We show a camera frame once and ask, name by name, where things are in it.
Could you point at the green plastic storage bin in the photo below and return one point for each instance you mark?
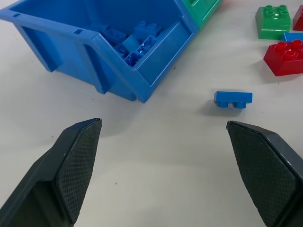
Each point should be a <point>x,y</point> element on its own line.
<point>201,11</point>

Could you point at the blue hollow-side brick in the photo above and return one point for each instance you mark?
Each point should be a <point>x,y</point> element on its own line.
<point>113,36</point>

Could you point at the blue open-bottom brick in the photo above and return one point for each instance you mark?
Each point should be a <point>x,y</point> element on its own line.
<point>132,59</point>

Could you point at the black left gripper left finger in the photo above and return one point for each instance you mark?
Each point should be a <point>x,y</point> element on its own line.
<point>59,175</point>

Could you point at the blue two-stud brick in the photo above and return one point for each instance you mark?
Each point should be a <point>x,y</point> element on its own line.
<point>146,28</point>

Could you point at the blue plastic storage bin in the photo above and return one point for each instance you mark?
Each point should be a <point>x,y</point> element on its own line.
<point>75,49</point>

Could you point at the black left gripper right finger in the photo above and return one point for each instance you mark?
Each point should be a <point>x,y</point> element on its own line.
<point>265,170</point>

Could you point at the small blue flat brick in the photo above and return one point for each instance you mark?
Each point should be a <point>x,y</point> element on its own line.
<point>233,97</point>

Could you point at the blue building brick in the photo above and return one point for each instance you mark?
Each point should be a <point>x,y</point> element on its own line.
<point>293,37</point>

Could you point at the green sloped building brick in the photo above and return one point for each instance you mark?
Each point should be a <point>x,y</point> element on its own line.
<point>272,22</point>

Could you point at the red sloped building brick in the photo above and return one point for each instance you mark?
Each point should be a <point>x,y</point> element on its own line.
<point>284,58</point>

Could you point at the blue sloped brick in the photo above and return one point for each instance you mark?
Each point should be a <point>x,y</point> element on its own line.
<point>131,43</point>

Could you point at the dark red building brick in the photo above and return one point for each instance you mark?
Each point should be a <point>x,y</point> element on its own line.
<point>298,19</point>

